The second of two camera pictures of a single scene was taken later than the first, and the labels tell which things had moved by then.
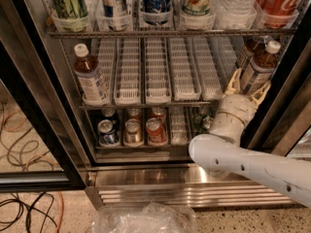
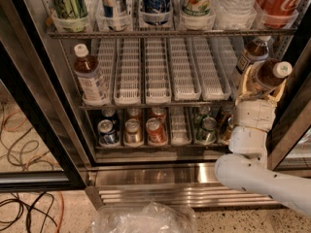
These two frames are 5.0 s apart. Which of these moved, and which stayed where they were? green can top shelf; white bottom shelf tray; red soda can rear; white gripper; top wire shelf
Moved: white gripper
Stayed: top wire shelf; red soda can rear; white bottom shelf tray; green can top shelf
